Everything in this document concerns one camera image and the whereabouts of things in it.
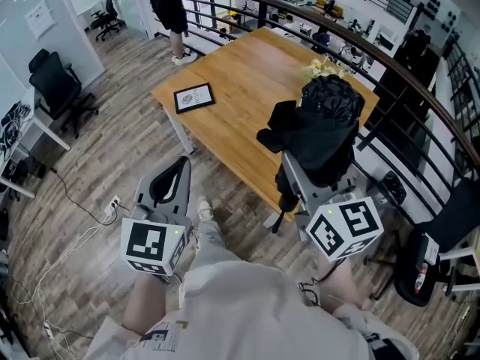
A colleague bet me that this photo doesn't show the white floor cables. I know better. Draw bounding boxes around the white floor cables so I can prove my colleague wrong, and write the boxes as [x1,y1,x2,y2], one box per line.
[16,214,118,354]

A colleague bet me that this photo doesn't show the black high-back office chair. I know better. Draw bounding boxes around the black high-back office chair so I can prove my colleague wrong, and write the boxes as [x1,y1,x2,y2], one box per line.
[28,48,100,140]

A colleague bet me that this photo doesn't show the black floor cable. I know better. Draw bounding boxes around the black floor cable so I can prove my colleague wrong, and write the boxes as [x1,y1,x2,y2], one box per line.
[49,168,116,225]

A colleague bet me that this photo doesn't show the person's white shirt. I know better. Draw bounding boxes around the person's white shirt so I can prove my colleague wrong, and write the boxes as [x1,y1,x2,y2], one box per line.
[82,259,421,360]

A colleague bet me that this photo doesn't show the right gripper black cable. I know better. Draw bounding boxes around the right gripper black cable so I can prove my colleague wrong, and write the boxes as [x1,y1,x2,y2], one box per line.
[298,257,347,307]

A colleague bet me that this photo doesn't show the person's grey trousers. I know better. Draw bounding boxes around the person's grey trousers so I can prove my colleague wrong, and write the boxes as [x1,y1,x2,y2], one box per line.
[182,217,236,277]

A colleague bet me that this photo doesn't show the black mesh office chair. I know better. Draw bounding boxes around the black mesh office chair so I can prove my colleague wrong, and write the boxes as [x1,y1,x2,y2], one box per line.
[89,0,127,43]

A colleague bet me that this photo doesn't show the wooden table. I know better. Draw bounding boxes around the wooden table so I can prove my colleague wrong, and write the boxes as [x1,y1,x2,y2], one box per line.
[151,26,380,228]

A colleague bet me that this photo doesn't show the yellow flower bouquet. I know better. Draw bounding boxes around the yellow flower bouquet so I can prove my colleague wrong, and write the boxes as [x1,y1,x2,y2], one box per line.
[299,55,350,83]

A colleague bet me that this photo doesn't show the person's left forearm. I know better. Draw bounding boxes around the person's left forearm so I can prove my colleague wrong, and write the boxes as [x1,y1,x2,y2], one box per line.
[121,273,178,338]

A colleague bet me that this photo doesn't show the person's white shoe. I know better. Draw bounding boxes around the person's white shoe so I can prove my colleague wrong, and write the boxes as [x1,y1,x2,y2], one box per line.
[196,196,215,223]

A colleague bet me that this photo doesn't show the black office chair white frame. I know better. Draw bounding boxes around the black office chair white frame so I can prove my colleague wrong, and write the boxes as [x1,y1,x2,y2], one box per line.
[392,177,480,308]

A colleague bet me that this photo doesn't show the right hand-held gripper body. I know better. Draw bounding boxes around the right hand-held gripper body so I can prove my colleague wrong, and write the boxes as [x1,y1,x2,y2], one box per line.
[298,184,384,262]

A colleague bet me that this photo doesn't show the dark metal railing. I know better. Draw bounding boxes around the dark metal railing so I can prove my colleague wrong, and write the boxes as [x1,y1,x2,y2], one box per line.
[144,0,480,227]

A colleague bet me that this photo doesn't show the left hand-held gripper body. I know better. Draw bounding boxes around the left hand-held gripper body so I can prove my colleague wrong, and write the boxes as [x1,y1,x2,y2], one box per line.
[120,202,194,277]

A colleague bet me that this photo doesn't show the white desk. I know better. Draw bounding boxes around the white desk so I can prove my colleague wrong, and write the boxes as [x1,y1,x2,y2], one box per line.
[0,87,72,200]

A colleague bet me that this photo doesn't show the white power strip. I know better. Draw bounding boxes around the white power strip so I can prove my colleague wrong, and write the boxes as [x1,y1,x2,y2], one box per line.
[103,194,123,218]

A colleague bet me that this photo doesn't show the black framed picture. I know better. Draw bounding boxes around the black framed picture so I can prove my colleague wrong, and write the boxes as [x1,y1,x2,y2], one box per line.
[172,82,217,115]

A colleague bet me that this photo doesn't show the person's right forearm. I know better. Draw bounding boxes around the person's right forearm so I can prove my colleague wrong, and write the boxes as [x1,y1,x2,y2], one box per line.
[317,256,371,314]

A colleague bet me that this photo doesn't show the white paper sheet on wall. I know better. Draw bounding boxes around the white paper sheet on wall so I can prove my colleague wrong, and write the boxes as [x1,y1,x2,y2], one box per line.
[24,0,57,41]

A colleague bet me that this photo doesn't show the red bottle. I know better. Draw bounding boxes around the red bottle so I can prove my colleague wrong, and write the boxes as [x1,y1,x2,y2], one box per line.
[413,262,430,296]

